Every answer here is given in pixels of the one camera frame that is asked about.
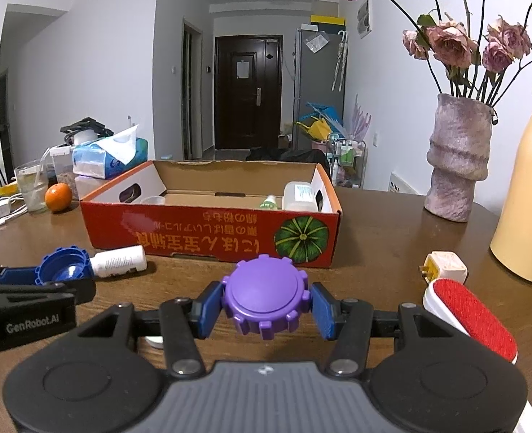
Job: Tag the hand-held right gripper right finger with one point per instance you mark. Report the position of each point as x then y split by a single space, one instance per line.
324 310

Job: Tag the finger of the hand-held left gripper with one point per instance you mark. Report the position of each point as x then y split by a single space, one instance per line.
15 276
67 289

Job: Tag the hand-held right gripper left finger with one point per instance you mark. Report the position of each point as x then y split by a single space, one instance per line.
209 305

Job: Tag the blue ridged bottle cap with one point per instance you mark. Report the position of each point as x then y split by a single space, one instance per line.
58 264

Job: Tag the purple ridged bottle cap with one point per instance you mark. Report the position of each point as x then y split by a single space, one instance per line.
266 293

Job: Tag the white cylindrical bottle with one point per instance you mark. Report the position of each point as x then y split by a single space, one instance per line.
121 260

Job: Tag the orange cardboard box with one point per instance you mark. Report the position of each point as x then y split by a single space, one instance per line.
193 234

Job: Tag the large translucent bottle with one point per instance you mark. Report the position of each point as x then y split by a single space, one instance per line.
299 196

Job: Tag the small green spray bottle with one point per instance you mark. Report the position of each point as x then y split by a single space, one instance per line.
270 203

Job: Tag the small clear plastic cup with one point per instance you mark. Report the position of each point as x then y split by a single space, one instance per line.
153 200

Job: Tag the white cube charger plug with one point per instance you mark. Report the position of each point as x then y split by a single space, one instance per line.
448 267

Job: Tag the red lint brush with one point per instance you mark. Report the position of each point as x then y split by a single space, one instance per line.
468 311

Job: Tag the orange fruit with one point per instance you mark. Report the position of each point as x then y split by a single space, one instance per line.
58 198

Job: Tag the clear drinking glass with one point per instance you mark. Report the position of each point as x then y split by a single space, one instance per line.
32 187

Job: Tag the clear storage jar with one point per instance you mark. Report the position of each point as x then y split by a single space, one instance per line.
63 164

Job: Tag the blue tissue pack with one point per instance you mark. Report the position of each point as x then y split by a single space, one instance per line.
108 153

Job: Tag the white panel heater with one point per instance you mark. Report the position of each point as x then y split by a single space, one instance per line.
405 185

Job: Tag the storage cart with bottles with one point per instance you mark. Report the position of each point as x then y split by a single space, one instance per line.
347 158

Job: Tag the black bag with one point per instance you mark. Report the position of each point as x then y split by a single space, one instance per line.
293 155

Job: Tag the black equipment rig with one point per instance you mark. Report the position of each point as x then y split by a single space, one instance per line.
85 125

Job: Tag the yellow watering can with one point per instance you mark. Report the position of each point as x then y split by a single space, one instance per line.
317 130

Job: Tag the purple decorative grass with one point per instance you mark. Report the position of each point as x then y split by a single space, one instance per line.
358 119

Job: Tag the blue folding rack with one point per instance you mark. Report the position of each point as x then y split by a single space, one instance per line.
326 112

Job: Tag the purple textured vase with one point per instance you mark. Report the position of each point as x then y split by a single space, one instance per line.
459 158

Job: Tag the dark side door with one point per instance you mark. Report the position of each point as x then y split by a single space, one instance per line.
191 94

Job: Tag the dark brown entrance door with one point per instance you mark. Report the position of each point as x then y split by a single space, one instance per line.
248 94

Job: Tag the grey refrigerator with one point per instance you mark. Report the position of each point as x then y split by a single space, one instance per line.
315 81

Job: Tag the yellow thermos jug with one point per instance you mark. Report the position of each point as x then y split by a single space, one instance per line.
525 189

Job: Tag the striped folded umbrella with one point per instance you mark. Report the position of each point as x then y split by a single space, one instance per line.
340 61

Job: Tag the clear plastic bag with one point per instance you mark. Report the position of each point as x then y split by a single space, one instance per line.
316 41

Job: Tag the yellow flat box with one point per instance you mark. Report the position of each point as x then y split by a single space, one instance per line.
326 20

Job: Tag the dried pink rose bouquet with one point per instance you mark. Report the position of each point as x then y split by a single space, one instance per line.
450 43

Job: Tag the white wall electrical panel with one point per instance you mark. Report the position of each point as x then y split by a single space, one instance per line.
365 18

